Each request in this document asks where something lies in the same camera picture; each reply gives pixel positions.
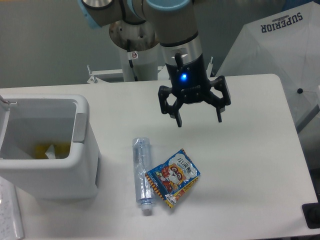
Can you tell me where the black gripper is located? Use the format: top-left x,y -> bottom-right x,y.
158,53 -> 231,127

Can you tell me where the colourful snack wrapper bag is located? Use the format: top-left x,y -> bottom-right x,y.
145,148 -> 201,208

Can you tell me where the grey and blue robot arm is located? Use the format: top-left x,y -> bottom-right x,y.
78,0 -> 231,127

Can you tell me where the white plastic trash can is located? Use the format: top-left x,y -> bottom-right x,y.
0,94 -> 100,199

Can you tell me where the crushed clear plastic bottle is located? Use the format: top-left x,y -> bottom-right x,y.
132,137 -> 155,216

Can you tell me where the white umbrella with lettering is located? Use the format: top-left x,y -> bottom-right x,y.
217,2 -> 320,129

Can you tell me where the black device at table edge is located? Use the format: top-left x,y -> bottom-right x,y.
302,202 -> 320,229

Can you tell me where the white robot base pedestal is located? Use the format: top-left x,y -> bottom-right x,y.
109,20 -> 159,82

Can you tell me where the black cable on pedestal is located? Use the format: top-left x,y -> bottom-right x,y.
126,38 -> 139,82

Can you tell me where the white metal bracket with bolts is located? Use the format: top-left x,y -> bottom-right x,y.
86,65 -> 124,84

